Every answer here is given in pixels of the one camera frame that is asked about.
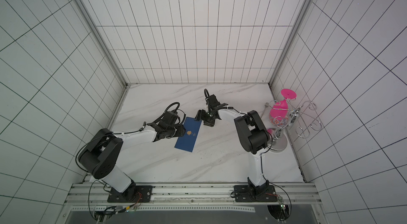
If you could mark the blue paper envelope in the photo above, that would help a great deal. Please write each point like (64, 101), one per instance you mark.
(188, 140)

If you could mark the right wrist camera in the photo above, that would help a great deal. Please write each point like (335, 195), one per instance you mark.
(200, 114)

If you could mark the aluminium mounting rail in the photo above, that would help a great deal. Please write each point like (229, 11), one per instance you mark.
(194, 194)

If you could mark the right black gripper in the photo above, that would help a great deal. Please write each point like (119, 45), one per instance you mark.
(205, 117)

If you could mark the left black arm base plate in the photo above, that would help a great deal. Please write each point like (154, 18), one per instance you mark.
(134, 194)

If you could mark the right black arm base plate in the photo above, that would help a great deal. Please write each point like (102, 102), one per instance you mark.
(247, 194)

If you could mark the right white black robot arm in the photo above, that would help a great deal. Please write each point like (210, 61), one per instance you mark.
(251, 132)

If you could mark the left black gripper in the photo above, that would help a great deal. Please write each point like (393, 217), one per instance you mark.
(180, 128)

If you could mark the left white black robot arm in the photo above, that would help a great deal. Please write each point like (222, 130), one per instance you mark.
(99, 156)

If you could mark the pink wine glass upside down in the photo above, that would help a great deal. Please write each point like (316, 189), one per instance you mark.
(280, 114)

